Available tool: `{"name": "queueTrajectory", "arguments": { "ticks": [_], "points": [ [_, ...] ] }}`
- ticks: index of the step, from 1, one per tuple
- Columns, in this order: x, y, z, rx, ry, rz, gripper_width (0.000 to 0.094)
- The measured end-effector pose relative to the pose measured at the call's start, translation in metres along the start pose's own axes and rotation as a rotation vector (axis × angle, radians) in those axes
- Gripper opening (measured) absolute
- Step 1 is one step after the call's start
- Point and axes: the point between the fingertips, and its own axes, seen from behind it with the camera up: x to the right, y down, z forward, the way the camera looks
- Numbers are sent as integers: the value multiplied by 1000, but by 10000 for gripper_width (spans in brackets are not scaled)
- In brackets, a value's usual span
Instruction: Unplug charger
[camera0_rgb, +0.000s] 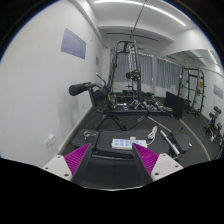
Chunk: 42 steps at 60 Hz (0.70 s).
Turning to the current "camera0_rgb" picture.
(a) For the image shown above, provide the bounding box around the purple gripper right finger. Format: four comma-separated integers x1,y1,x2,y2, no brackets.
131,142,184,183

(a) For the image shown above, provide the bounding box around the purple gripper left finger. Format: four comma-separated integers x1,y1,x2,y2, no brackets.
42,143,92,183

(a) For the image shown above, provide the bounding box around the white power strip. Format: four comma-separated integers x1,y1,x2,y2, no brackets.
111,139,147,150

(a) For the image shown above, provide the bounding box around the black roman chair machine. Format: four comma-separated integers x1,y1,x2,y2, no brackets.
68,82,148,131

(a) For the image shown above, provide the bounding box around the grey window curtain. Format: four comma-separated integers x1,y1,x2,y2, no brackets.
114,54,153,85

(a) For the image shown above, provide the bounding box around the black power rack machine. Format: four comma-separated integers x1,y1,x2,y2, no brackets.
107,40,153,109

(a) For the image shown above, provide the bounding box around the long ceiling light strip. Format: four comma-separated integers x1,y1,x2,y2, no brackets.
94,0,186,27

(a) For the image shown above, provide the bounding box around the white charger cable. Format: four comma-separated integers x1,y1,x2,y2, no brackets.
137,125,159,147

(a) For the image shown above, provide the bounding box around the white wall socket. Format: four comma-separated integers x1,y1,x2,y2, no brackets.
44,134,55,148

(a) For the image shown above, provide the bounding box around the large wall mirror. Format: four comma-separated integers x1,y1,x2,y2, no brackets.
155,49,224,144

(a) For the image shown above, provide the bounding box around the purple wall poster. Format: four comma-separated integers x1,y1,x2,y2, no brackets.
61,29,86,59

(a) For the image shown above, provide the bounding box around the black ceiling cable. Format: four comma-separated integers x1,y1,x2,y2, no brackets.
129,0,149,42

